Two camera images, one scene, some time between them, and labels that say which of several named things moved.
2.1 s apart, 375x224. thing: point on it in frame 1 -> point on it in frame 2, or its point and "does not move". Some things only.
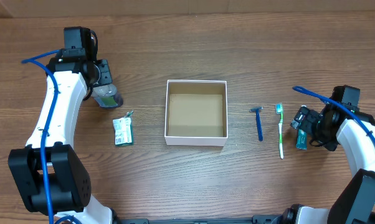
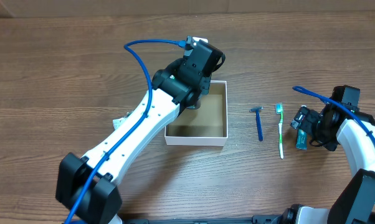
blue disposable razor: [257, 109] does not move
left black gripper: [103, 74] -> [195, 104]
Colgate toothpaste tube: [301, 142] does not move
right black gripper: [301, 118] does not move
